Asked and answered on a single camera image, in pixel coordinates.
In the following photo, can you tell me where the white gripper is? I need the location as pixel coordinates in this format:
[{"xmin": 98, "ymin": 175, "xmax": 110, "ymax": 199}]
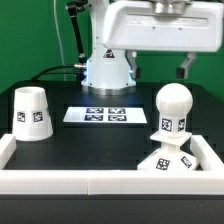
[{"xmin": 102, "ymin": 1, "xmax": 224, "ymax": 79}]

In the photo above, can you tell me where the white lamp bulb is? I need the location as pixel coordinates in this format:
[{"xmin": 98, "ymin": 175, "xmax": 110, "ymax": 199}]
[{"xmin": 156, "ymin": 83, "xmax": 193, "ymax": 139}]

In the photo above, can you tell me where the white lamp base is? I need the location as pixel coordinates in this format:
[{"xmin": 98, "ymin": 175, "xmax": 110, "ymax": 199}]
[{"xmin": 137, "ymin": 131, "xmax": 199, "ymax": 173}]

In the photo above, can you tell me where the white lamp shade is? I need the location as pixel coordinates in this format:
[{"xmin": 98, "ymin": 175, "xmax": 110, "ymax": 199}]
[{"xmin": 12, "ymin": 86, "xmax": 53, "ymax": 141}]

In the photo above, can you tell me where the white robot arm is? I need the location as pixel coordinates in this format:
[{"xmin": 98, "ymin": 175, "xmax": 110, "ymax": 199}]
[{"xmin": 82, "ymin": 0, "xmax": 224, "ymax": 95}]

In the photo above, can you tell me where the white marker sheet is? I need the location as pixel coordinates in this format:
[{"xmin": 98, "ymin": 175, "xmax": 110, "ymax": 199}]
[{"xmin": 63, "ymin": 107, "xmax": 147, "ymax": 124}]

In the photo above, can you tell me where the white U-shaped fence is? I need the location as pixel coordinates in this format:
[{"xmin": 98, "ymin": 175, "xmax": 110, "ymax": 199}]
[{"xmin": 0, "ymin": 134, "xmax": 224, "ymax": 195}]

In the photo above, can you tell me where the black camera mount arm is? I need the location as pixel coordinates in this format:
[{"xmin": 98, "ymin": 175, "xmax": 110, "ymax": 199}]
[{"xmin": 66, "ymin": 0, "xmax": 88, "ymax": 64}]

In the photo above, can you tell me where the black cable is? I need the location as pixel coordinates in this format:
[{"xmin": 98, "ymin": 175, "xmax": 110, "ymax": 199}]
[{"xmin": 30, "ymin": 64, "xmax": 88, "ymax": 82}]

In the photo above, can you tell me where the grey thin cable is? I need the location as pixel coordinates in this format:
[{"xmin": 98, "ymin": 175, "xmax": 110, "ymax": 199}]
[{"xmin": 53, "ymin": 0, "xmax": 67, "ymax": 66}]

